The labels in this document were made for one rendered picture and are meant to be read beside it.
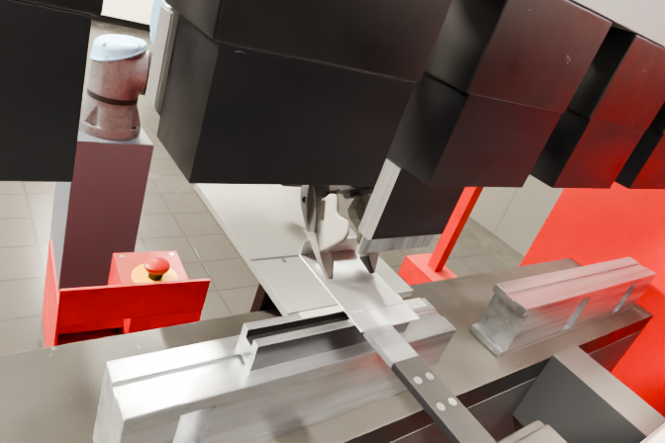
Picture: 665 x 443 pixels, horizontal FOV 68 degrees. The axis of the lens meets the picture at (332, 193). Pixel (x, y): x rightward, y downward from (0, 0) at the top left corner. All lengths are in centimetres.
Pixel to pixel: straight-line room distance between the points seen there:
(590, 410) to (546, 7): 64
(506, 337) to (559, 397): 14
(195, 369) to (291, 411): 12
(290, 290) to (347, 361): 9
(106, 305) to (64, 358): 17
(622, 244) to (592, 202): 12
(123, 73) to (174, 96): 96
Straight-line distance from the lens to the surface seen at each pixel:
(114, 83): 128
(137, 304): 76
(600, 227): 131
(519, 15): 40
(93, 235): 143
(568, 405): 91
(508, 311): 81
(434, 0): 33
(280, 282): 53
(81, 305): 74
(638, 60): 58
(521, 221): 365
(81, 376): 58
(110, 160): 132
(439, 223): 51
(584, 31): 47
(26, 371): 58
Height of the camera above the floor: 130
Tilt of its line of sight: 23 degrees down
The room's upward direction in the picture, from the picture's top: 20 degrees clockwise
